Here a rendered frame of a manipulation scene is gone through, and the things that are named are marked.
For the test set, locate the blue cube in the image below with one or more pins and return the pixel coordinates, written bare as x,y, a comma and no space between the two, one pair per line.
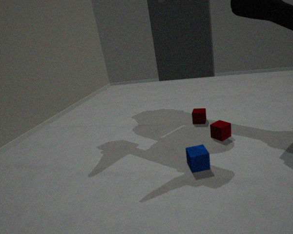
198,158

